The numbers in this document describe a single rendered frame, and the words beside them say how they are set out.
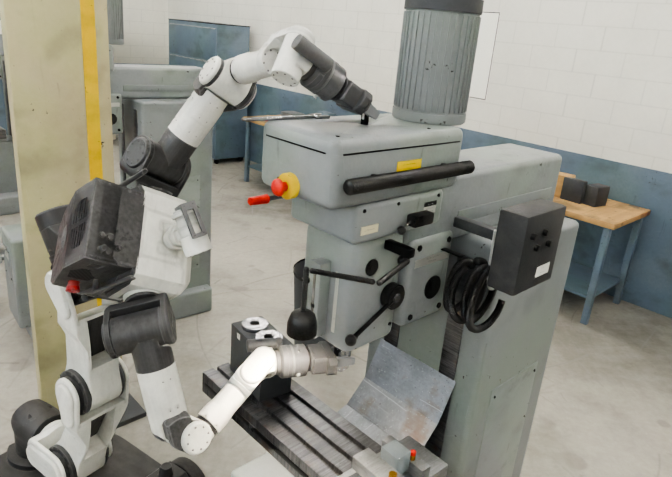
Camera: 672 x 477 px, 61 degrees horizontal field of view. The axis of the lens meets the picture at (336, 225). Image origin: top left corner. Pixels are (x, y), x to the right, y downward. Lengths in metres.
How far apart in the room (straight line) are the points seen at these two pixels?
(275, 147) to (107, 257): 0.45
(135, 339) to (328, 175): 0.58
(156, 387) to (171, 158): 0.57
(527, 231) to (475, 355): 0.54
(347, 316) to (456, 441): 0.72
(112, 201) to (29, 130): 1.45
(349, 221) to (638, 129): 4.42
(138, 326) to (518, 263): 0.90
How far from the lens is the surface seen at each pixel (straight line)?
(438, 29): 1.51
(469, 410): 1.93
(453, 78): 1.53
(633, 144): 5.57
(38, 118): 2.85
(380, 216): 1.37
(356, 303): 1.45
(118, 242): 1.40
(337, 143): 1.20
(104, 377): 1.90
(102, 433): 2.15
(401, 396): 2.01
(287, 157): 1.31
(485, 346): 1.82
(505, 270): 1.48
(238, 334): 2.01
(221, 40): 8.62
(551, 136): 5.85
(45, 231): 1.79
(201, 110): 1.51
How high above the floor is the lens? 2.11
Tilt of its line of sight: 19 degrees down
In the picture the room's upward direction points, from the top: 5 degrees clockwise
